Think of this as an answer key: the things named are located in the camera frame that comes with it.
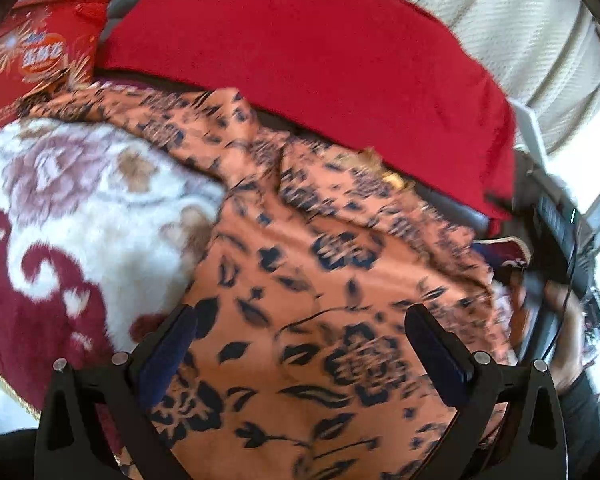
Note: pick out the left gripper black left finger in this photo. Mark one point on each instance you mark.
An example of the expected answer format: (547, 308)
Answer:
(71, 444)

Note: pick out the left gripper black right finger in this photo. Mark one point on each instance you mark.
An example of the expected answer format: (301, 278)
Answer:
(507, 423)

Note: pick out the orange black floral garment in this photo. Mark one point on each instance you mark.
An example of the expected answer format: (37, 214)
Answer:
(301, 369)

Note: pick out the black sleeved right forearm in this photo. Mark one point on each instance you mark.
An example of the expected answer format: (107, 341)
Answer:
(582, 427)

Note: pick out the person's right hand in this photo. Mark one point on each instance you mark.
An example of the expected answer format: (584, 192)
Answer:
(566, 363)

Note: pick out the floral plush blanket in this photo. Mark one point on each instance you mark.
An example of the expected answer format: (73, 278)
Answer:
(100, 234)

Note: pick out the cream dotted curtain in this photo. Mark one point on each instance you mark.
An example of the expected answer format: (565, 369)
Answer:
(543, 53)

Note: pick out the red cloth on sofa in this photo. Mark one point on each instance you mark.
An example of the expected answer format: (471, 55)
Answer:
(381, 74)

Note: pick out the red snack gift box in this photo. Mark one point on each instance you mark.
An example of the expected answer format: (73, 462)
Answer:
(47, 46)

